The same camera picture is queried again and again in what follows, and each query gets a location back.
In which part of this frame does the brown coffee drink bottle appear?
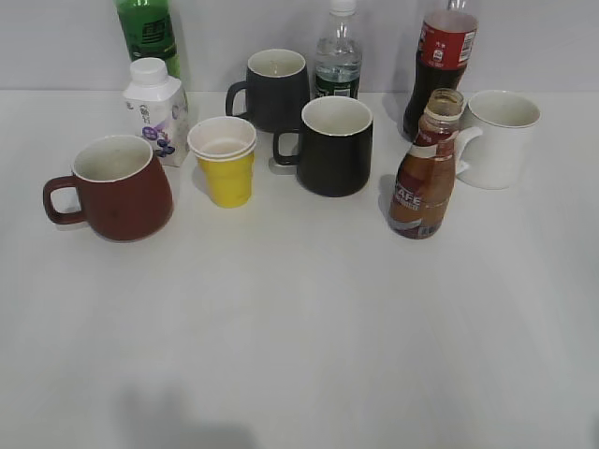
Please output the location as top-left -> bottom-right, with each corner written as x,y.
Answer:
388,88 -> 463,239

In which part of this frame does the cola bottle red label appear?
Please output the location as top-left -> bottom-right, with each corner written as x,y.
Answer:
402,1 -> 478,141

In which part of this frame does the white yogurt drink carton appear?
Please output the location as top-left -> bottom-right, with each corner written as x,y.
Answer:
123,57 -> 189,167

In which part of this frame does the yellow paper cup stack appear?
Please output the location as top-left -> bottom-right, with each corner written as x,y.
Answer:
187,116 -> 257,209

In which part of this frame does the dark red ceramic mug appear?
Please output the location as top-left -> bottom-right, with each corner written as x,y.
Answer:
42,135 -> 173,241

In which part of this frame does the black ceramic mug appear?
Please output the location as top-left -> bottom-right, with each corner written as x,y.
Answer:
272,95 -> 373,197

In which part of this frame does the dark grey ceramic mug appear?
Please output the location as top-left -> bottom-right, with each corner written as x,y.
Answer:
225,49 -> 310,133

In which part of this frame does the white ceramic mug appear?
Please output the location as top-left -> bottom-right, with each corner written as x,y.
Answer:
455,90 -> 541,190

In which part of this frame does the clear water bottle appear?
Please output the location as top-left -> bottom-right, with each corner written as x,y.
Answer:
314,1 -> 362,99

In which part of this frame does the green soda bottle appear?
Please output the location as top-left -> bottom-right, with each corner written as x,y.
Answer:
113,0 -> 181,79

